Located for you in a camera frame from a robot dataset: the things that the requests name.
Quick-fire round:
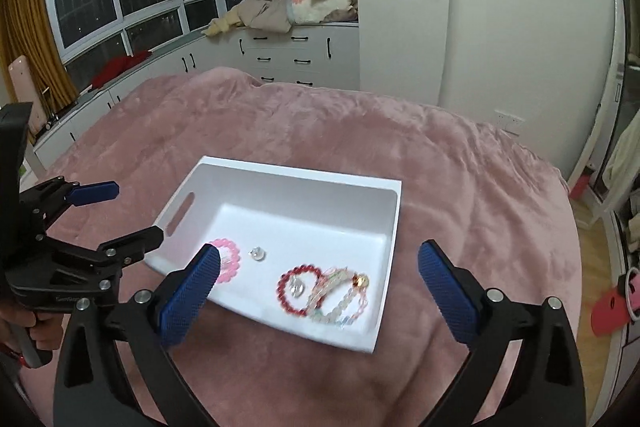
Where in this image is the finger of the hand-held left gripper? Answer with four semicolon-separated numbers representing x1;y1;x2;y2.
20;177;121;229
47;226;165;277

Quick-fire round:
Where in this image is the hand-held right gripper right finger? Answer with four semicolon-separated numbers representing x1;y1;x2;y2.
417;239;587;427

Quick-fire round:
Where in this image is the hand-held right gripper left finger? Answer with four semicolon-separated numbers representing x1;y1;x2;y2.
52;243;223;427

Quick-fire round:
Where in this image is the pink bead bracelet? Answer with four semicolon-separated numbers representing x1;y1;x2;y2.
207;238;244;284

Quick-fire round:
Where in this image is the pastel multicolour bead bracelet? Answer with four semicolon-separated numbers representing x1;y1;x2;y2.
320;268;372;314

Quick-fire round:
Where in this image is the red bead bracelet silver charm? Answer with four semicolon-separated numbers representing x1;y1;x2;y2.
277;264;329;321

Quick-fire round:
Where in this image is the clear white bead bracelet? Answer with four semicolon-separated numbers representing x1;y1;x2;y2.
307;282;371;331

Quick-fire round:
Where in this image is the white plastic storage box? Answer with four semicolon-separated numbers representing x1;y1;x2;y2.
145;155;404;355

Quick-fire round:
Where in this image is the person's left hand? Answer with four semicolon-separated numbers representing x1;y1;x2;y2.
0;299;65;360

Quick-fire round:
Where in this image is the pink fleece blanket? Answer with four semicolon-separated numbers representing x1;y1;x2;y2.
30;67;584;427

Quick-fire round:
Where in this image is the red cloth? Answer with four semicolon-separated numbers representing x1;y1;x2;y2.
90;51;152;88

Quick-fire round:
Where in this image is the pink chair back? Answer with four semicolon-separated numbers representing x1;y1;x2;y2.
7;55;47;128

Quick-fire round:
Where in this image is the red flat object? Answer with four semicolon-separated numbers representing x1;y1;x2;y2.
590;285;632;338

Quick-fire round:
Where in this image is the mustard curtain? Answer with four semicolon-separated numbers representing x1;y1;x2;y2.
0;0;79;108

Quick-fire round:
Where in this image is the white drawer cabinet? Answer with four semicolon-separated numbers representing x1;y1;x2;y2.
30;19;361;174

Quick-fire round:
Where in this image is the beige coat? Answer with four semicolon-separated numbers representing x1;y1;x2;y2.
202;0;297;39

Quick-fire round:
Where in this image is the white garment with pink patch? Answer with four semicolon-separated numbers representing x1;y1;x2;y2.
289;0;360;27

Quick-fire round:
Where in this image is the white wall socket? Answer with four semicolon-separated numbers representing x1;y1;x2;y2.
495;109;526;133

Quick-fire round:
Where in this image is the pink ring object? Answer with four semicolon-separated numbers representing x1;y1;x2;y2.
619;266;640;324

